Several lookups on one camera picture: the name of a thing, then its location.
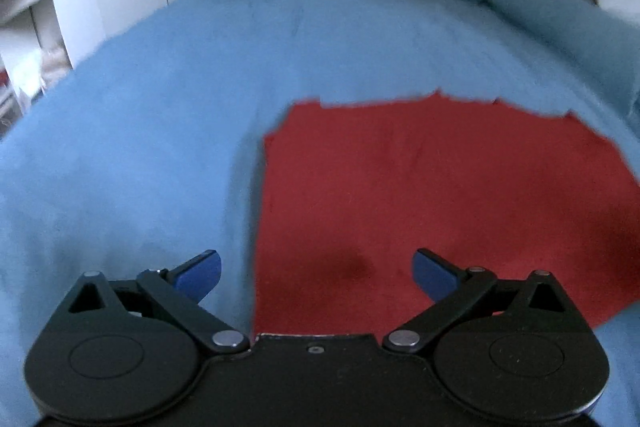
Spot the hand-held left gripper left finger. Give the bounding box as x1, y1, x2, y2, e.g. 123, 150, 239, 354
65, 249, 251, 354

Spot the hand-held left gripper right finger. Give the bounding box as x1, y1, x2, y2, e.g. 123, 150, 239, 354
382, 248, 576, 354

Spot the red knit sweater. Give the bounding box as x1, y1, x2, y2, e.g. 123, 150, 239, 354
250, 91, 640, 337

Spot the bed with blue sheet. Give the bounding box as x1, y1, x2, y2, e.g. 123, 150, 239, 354
0, 0, 640, 427

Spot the blue rolled duvet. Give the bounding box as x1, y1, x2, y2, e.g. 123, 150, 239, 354
437, 0, 640, 128

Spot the white shelf unit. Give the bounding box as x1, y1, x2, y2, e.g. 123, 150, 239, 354
0, 0, 95, 120

